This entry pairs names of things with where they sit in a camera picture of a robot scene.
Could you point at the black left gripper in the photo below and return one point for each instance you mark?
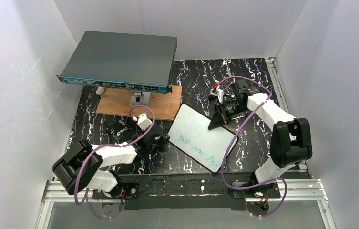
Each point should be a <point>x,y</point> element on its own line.
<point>159,139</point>

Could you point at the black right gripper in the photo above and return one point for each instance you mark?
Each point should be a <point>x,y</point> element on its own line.
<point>223,113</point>

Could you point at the small whiteboard black frame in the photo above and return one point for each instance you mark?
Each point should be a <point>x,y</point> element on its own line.
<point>189,132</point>

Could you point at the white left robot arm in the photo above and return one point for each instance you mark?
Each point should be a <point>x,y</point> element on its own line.
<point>81,167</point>

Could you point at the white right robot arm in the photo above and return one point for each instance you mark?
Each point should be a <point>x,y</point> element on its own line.
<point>290,142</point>

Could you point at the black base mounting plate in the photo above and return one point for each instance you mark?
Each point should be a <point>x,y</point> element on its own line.
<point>188,191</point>

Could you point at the plywood board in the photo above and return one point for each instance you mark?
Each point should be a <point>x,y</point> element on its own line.
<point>118,102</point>

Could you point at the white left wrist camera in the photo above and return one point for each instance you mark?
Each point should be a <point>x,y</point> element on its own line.
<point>143,121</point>

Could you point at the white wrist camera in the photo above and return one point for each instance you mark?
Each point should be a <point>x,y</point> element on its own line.
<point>216,93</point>
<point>143,121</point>

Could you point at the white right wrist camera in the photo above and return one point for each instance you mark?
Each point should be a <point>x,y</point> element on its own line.
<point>216,93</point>

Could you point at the grey metal bracket stand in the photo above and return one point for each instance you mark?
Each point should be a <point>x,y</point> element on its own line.
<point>140,98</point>

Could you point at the white cylinder switch foot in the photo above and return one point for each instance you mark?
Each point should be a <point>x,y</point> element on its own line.
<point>100,90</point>

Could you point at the aluminium right side rail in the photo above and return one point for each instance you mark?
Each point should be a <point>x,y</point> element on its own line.
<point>271,65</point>

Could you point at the grey network switch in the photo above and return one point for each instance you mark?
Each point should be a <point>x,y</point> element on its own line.
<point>122,60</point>

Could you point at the aluminium front frame rail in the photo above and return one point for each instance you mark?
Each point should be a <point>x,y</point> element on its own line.
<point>296,190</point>

